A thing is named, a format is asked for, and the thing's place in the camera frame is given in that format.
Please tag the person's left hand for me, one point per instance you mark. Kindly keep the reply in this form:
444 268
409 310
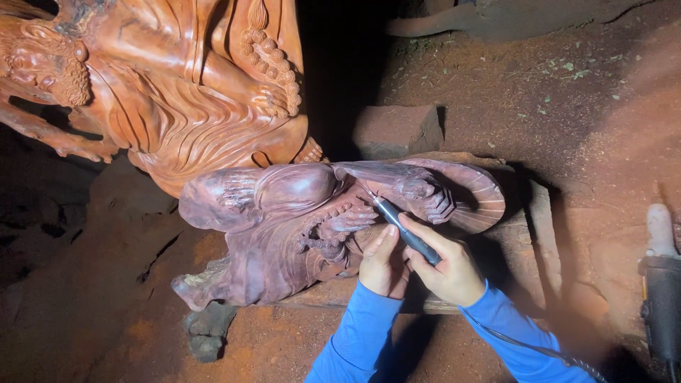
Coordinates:
380 268

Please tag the person's right hand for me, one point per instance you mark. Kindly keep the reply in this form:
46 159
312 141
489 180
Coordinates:
452 271

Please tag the black rotary carving handpiece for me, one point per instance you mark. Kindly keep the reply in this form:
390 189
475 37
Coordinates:
404 231

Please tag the dusty wooden support plank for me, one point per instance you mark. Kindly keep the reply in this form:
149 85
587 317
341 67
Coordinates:
513 255

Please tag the dark reddish carved wooden statue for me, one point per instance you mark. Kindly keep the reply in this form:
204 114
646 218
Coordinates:
276 234

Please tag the dusty rectangular wood block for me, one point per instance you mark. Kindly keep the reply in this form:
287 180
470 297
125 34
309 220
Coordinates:
396 130

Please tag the dark rough wood chunk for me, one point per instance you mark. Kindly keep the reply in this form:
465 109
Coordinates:
206 330

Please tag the black power tool white tip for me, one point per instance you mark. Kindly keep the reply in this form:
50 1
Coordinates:
662 298

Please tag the grey dusty sheet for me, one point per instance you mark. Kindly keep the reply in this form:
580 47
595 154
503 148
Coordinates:
479 18

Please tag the large orange carved wooden statue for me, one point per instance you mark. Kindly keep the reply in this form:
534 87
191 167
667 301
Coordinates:
175 101

